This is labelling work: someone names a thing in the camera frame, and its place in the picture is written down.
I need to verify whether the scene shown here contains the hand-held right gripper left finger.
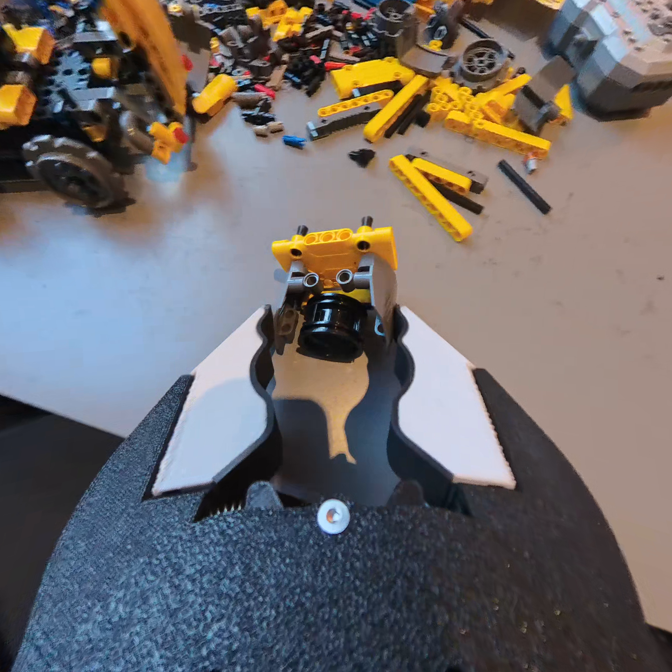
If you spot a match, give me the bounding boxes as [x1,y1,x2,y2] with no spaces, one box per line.
[150,306,277,497]

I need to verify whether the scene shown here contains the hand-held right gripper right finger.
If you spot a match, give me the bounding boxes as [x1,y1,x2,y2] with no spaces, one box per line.
[387,306,517,491]

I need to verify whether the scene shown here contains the black toy wheel rim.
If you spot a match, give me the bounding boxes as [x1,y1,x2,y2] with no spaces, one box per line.
[297,292,369,363]

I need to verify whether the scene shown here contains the yellow grey toy claw assembly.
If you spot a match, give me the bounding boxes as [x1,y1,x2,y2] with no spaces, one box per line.
[271,216,400,364]

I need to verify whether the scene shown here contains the short black toy axle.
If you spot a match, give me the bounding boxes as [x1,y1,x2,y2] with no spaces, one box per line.
[435,181,484,215]

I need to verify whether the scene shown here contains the long yellow toy beam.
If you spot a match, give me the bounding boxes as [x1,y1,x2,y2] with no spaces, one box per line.
[388,154,474,243]

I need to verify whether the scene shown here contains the long black toy axle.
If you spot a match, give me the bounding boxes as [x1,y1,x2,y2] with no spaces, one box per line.
[497,160,552,215]

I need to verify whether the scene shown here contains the short yellow toy beam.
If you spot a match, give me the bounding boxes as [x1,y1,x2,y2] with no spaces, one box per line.
[412,157,474,195]

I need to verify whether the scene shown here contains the grey toothed toy rack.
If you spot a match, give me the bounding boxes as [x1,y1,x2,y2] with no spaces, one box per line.
[306,107,384,142]
[404,146,489,193]

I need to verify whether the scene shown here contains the yellow holed toy beam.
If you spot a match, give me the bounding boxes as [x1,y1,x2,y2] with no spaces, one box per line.
[444,111,552,159]

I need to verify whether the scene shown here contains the heap of yellow toy beams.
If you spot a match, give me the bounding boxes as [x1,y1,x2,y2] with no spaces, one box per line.
[317,56,552,159]

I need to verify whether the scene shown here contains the yellow toy vehicle model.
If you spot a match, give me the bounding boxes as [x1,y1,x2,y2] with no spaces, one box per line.
[0,0,196,217]

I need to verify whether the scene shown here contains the grey spoked toy wheel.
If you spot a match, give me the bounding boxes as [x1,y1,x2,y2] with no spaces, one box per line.
[375,0,419,34]
[455,39,515,84]

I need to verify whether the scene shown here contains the pile of small building pieces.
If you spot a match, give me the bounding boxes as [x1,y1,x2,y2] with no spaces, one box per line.
[168,0,473,144]

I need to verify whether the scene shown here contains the grey toy motor hub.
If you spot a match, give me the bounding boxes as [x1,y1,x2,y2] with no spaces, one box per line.
[543,0,672,121]

